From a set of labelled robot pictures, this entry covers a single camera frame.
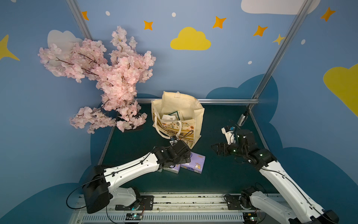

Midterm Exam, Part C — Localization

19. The purple tissue pack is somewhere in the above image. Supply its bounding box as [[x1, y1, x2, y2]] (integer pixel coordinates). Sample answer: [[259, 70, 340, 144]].
[[163, 164, 180, 174], [180, 152, 206, 174]]

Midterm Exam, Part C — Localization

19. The cream canvas tote bag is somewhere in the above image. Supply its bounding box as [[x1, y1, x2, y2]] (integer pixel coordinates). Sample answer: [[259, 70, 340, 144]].
[[151, 91, 205, 149]]

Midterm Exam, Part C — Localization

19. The colourful cartoon tissue pack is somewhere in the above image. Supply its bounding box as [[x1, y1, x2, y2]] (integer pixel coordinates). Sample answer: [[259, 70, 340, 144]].
[[161, 114, 178, 121]]

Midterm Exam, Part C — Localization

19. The green white tissue pack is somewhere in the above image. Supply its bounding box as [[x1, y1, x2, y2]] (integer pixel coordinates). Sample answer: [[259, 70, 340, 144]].
[[168, 111, 184, 120]]

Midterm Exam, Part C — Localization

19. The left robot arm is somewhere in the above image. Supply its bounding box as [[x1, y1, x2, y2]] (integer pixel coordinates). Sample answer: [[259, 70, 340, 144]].
[[82, 140, 191, 214]]

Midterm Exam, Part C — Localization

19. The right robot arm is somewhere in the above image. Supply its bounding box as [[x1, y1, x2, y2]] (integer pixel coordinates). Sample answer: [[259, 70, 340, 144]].
[[212, 127, 339, 224]]

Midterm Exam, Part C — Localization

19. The white Toni&Guy spray bottle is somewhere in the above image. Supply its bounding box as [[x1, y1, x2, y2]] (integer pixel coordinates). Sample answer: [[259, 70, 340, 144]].
[[237, 109, 250, 127]]

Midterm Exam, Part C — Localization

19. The right green circuit board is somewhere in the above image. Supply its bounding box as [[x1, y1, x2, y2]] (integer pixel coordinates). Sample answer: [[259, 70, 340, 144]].
[[242, 212, 259, 224]]

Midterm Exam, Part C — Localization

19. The green circuit board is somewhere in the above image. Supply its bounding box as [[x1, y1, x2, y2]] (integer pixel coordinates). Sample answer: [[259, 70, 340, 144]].
[[125, 213, 143, 221], [242, 212, 259, 224]]

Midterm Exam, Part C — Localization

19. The left green circuit board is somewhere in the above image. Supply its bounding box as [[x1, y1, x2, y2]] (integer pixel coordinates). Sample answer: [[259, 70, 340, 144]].
[[125, 213, 143, 221]]

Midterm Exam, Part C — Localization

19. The pink cherry blossom tree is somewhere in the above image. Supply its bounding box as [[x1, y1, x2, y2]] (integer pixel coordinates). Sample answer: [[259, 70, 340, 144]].
[[38, 26, 156, 134]]

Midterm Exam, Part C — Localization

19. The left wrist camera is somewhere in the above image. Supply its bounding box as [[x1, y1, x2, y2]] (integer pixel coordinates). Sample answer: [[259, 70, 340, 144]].
[[169, 135, 178, 145]]

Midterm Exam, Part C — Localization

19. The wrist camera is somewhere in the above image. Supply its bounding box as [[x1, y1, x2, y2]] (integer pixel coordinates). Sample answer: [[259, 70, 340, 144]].
[[169, 135, 178, 145], [221, 126, 236, 145]]

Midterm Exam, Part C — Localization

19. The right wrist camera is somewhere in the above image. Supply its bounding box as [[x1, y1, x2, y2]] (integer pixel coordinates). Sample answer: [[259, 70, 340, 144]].
[[221, 126, 236, 145]]

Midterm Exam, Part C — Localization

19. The right side frame rail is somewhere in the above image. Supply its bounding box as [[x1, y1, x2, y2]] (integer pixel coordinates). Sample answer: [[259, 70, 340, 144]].
[[249, 111, 269, 150]]

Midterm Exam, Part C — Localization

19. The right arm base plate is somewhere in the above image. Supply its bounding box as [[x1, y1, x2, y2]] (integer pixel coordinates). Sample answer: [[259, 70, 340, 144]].
[[223, 194, 256, 210]]

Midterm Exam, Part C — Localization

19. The aluminium back frame rail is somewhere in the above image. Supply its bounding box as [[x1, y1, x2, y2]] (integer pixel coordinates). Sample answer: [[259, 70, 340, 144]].
[[137, 98, 259, 105]]

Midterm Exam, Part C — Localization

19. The aluminium front rail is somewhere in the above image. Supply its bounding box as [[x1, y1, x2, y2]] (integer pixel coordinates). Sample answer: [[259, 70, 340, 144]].
[[67, 192, 311, 224]]

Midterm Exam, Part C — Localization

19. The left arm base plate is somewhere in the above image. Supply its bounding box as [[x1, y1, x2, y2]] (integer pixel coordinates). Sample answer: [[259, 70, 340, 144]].
[[115, 195, 154, 211]]

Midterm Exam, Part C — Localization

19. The right vertical frame post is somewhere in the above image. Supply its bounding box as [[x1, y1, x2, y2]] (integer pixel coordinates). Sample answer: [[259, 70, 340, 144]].
[[248, 0, 314, 111]]

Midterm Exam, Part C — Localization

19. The vertical frame post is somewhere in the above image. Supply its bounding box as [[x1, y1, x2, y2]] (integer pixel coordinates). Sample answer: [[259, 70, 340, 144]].
[[248, 0, 314, 111], [66, 0, 93, 40]]

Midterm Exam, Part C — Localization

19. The left vertical frame post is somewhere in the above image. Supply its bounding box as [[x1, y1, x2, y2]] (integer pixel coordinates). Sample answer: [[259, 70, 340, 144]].
[[66, 0, 93, 40]]

